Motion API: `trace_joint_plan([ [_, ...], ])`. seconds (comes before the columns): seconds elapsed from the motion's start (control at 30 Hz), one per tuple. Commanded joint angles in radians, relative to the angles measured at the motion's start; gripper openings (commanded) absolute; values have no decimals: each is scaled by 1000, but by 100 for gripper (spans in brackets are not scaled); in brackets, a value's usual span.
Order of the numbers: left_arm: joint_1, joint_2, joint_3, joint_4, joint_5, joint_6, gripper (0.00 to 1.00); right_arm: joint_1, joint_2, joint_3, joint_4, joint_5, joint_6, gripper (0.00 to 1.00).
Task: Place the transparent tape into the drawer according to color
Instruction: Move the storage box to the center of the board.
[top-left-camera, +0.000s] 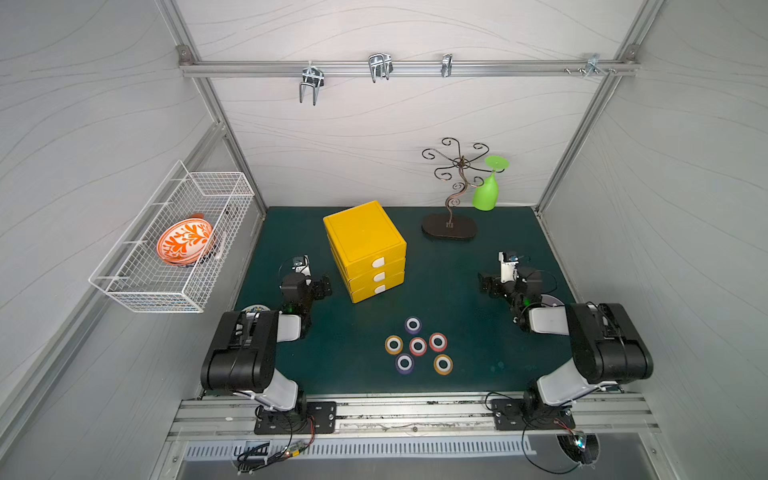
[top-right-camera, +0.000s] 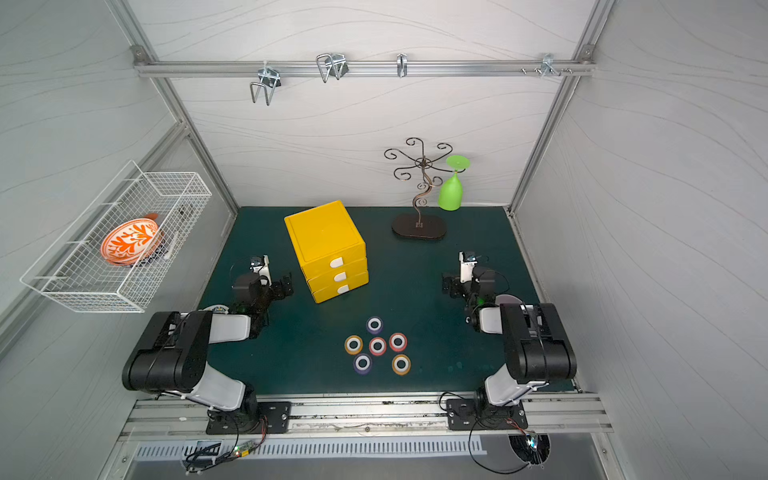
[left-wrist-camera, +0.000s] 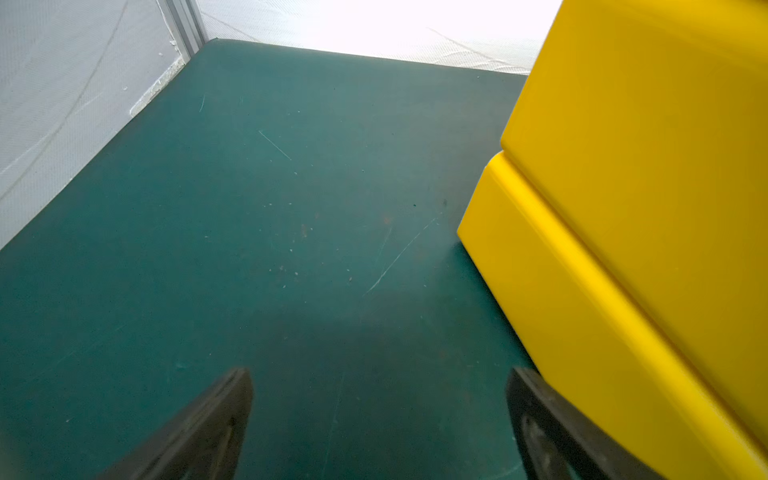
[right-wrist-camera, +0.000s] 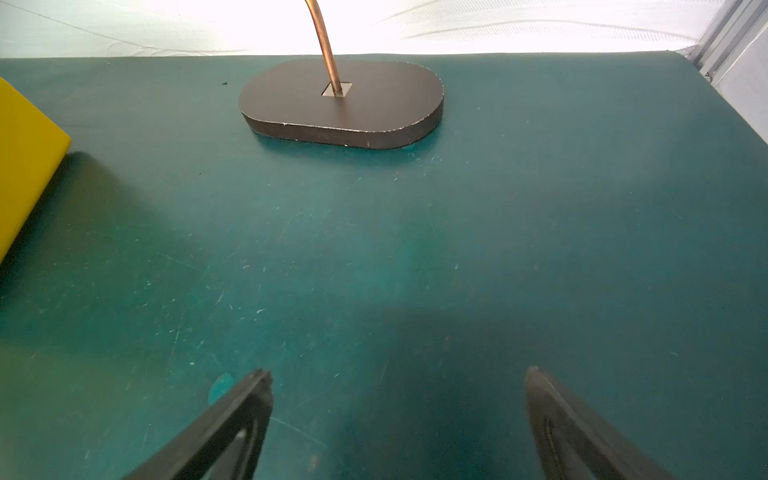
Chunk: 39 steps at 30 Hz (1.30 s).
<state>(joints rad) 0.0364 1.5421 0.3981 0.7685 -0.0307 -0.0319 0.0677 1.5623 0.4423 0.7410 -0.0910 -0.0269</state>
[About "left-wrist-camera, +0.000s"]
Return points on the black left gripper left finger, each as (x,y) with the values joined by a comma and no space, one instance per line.
(202,441)

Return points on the yellow plastic drawer cabinet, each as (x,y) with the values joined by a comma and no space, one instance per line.
(622,228)

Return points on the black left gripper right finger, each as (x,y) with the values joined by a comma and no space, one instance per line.
(556,441)

